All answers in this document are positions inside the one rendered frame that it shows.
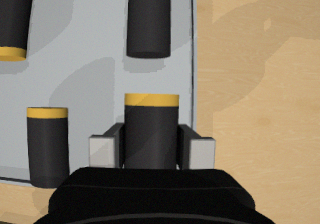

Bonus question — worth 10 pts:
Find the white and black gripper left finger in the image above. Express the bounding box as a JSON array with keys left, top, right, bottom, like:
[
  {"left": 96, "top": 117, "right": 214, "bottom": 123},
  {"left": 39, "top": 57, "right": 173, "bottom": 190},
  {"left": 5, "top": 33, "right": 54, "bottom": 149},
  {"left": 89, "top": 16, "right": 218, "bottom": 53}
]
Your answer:
[{"left": 88, "top": 123, "right": 125, "bottom": 168}]

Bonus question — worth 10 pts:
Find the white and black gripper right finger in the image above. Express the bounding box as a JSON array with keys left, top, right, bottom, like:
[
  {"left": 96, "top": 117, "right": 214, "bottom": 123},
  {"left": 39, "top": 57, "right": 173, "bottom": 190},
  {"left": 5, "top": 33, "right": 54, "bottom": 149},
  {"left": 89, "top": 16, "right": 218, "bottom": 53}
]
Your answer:
[{"left": 176, "top": 124, "right": 216, "bottom": 169}]

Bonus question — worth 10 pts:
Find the black cylinder with yellow top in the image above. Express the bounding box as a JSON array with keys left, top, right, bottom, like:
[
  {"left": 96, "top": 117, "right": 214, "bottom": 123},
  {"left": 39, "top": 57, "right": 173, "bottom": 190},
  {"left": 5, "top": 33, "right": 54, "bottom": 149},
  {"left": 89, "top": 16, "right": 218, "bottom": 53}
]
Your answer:
[
  {"left": 27, "top": 107, "right": 70, "bottom": 189},
  {"left": 124, "top": 93, "right": 179, "bottom": 169},
  {"left": 126, "top": 0, "right": 171, "bottom": 59},
  {"left": 0, "top": 0, "right": 33, "bottom": 61}
]

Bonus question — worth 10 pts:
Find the light grey shallow tray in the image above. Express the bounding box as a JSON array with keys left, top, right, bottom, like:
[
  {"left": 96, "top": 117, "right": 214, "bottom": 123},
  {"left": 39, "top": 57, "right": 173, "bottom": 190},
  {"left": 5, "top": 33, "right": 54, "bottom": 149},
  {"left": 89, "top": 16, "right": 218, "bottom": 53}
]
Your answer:
[{"left": 0, "top": 0, "right": 197, "bottom": 187}]

